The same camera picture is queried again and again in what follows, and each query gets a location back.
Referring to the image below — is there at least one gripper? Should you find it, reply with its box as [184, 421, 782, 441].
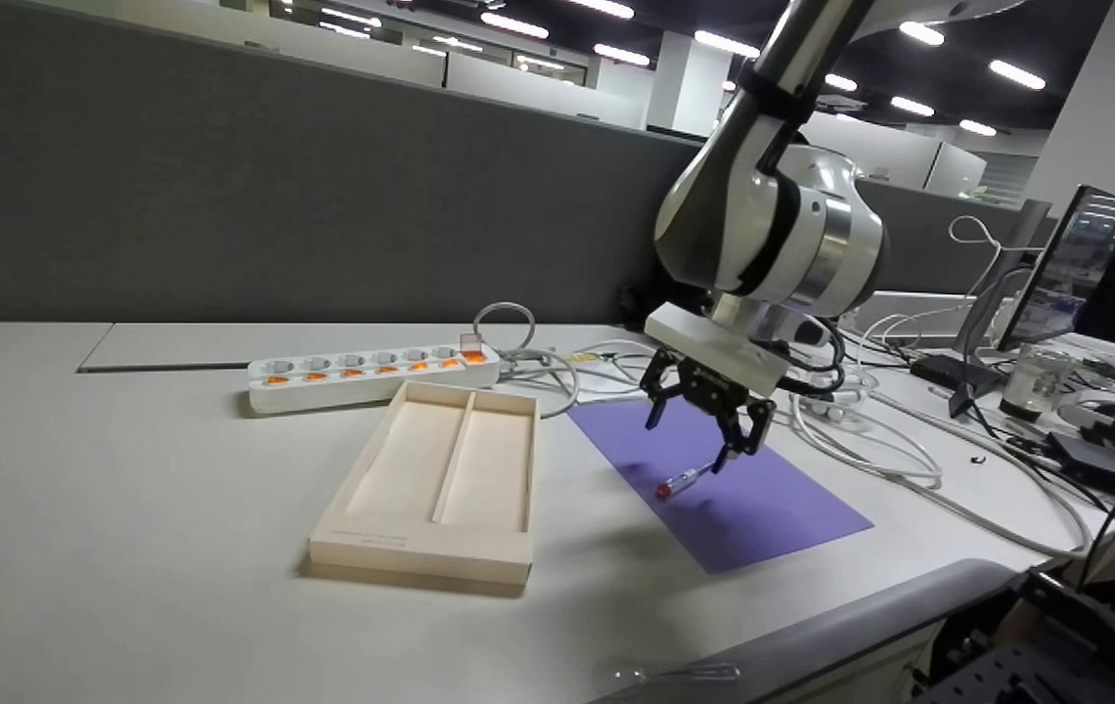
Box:
[640, 348, 777, 476]

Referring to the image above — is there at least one purple mat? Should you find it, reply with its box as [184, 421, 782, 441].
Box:
[567, 395, 875, 576]

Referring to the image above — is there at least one beige cardboard tray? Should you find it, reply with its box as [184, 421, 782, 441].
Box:
[308, 379, 542, 589]

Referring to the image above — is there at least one glass jar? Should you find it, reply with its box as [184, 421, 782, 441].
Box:
[999, 345, 1074, 423]

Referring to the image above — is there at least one white power strip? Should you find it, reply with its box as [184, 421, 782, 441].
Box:
[246, 336, 503, 417]

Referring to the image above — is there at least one monitor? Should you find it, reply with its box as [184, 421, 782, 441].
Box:
[996, 185, 1115, 354]

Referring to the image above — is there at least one black flat box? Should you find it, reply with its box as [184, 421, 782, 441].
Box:
[1045, 430, 1115, 506]

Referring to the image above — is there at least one black perforated metal plate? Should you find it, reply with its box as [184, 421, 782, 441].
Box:
[914, 569, 1115, 704]

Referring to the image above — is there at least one grey office partition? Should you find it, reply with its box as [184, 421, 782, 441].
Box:
[0, 0, 1053, 326]

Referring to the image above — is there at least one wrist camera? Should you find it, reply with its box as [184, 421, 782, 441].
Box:
[644, 302, 793, 397]

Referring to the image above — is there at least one red handled screwdriver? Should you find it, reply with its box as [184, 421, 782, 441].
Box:
[654, 462, 717, 501]

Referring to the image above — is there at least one grey cable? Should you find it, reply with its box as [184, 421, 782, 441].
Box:
[472, 301, 651, 419]

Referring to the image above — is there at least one white cable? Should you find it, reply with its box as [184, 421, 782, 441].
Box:
[787, 386, 1101, 561]

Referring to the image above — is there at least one black cable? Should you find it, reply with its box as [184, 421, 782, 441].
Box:
[949, 376, 1115, 593]

